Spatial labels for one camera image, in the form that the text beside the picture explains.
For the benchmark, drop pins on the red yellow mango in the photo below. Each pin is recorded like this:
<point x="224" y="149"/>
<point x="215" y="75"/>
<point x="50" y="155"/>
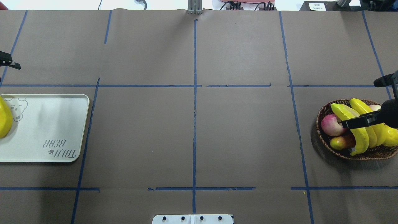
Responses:
<point x="343" y="142"/>

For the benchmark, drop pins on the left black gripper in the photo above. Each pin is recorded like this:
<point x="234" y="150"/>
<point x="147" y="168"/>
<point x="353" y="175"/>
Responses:
<point x="6" y="59"/>

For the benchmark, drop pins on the cream bear tray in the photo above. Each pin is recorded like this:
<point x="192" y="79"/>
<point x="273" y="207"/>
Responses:
<point x="46" y="127"/>

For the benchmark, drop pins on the yellow lemon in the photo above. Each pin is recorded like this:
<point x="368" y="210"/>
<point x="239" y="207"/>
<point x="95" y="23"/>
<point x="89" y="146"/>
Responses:
<point x="391" y="137"/>

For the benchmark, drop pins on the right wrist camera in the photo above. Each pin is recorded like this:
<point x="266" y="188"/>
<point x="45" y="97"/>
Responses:
<point x="386" y="80"/>

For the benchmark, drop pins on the yellow banana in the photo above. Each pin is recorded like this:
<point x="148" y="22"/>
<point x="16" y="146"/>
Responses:
<point x="361" y="137"/>
<point x="362" y="108"/>
<point x="6" y="118"/>
<point x="371" y="134"/>

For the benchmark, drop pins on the aluminium frame post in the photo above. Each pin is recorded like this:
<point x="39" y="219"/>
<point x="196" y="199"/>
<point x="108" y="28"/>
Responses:
<point x="195" y="7"/>

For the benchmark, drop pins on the brown wicker basket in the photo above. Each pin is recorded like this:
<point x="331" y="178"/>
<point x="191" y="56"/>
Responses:
<point x="321" y="141"/>

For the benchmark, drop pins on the pink white apple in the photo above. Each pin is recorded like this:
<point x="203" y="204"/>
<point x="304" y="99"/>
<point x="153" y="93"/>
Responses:
<point x="332" y="126"/>

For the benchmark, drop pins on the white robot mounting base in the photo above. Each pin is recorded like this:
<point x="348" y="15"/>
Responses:
<point x="194" y="219"/>

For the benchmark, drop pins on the black label box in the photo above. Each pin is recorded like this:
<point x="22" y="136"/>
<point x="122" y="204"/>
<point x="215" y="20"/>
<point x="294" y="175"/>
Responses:
<point x="323" y="6"/>

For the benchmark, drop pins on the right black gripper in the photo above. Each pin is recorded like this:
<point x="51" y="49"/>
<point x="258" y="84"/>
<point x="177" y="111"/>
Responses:
<point x="390" y="113"/>

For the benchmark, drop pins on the pale white apple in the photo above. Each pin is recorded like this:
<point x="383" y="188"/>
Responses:
<point x="375" y="108"/>

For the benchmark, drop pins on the yellow banana back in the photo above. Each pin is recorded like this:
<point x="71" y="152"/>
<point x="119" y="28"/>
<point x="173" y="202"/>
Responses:
<point x="362" y="108"/>

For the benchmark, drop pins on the yellow banana front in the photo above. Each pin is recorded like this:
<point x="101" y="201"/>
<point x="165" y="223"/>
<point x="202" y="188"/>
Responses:
<point x="361" y="137"/>

